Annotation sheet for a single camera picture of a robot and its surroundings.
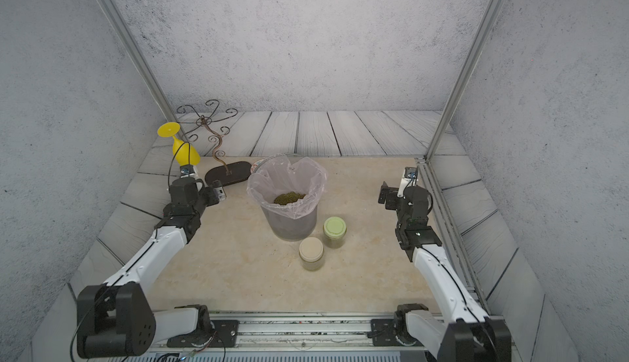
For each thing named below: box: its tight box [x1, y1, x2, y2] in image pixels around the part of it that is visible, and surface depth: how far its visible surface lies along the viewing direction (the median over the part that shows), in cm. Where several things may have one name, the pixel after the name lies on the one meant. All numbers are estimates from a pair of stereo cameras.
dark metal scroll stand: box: [176, 99, 252, 186], surface depth 100 cm
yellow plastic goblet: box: [157, 121, 201, 167], surface depth 88 cm
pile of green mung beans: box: [273, 191, 307, 206], surface depth 100 cm
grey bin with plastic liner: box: [246, 153, 328, 242], surface depth 87 cm
